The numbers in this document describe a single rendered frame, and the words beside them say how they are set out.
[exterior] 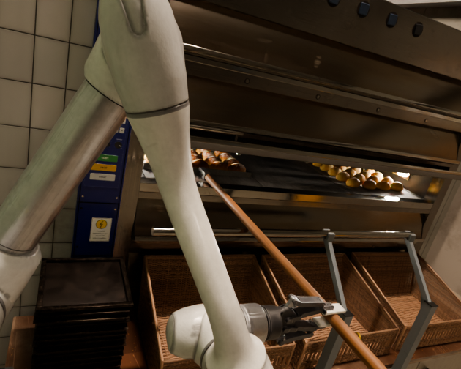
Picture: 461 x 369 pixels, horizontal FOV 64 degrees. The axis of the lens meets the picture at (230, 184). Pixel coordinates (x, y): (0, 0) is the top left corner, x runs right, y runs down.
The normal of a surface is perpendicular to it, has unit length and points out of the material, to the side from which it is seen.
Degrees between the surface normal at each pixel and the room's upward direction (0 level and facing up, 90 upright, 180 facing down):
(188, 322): 28
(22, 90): 90
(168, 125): 95
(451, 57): 90
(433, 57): 90
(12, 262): 63
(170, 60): 76
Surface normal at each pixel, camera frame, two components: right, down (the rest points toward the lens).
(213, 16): 0.44, 0.05
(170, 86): 0.69, 0.34
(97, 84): -0.44, 0.47
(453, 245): -0.91, -0.08
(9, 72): 0.38, 0.39
